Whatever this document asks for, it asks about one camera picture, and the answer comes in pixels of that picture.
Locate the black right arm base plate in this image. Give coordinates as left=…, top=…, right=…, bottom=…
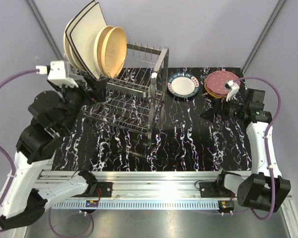
left=199, top=181, right=231, bottom=198

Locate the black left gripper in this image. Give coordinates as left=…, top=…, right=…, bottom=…
left=54, top=73, right=108, bottom=133

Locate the orange dotted plate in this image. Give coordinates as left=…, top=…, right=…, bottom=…
left=207, top=91, right=226, bottom=99

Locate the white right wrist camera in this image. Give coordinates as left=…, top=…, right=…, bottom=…
left=224, top=79, right=240, bottom=102

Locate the white plate teal rim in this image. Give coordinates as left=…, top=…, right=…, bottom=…
left=166, top=72, right=200, bottom=98

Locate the aluminium frame post right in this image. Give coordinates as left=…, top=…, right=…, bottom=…
left=241, top=0, right=287, bottom=74

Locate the aluminium frame post left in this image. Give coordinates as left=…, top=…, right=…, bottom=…
left=25, top=0, right=63, bottom=60

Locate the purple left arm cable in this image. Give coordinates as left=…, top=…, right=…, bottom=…
left=0, top=69, right=94, bottom=238

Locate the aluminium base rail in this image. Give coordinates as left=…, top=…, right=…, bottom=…
left=34, top=171, right=293, bottom=199

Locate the pink dotted plate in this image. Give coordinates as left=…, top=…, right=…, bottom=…
left=205, top=70, right=238, bottom=95
left=204, top=85, right=227, bottom=98

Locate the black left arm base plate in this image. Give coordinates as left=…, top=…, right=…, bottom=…
left=83, top=181, right=113, bottom=198

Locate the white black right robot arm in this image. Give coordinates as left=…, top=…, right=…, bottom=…
left=199, top=89, right=291, bottom=213

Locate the white round plate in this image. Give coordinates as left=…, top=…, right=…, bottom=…
left=93, top=25, right=114, bottom=75

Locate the cream square plate black rim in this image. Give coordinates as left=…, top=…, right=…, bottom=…
left=65, top=0, right=107, bottom=79

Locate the aluminium frame post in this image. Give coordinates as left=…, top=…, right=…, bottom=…
left=25, top=0, right=63, bottom=60
left=241, top=0, right=287, bottom=74

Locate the stainless steel dish rack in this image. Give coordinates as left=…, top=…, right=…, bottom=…
left=82, top=44, right=169, bottom=141

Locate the pink dotted plate front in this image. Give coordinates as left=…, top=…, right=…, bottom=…
left=204, top=85, right=227, bottom=98

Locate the yellow round plate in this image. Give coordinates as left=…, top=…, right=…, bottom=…
left=101, top=27, right=127, bottom=78

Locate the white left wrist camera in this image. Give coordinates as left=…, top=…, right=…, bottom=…
left=36, top=60, right=78, bottom=88

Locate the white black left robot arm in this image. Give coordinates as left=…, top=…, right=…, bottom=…
left=0, top=77, right=107, bottom=231

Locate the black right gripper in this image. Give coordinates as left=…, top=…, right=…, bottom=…
left=200, top=94, right=248, bottom=124

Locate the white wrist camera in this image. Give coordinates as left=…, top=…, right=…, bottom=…
left=36, top=60, right=78, bottom=88
left=224, top=79, right=240, bottom=102

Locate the slotted cable duct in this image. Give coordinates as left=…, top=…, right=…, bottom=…
left=52, top=199, right=219, bottom=210

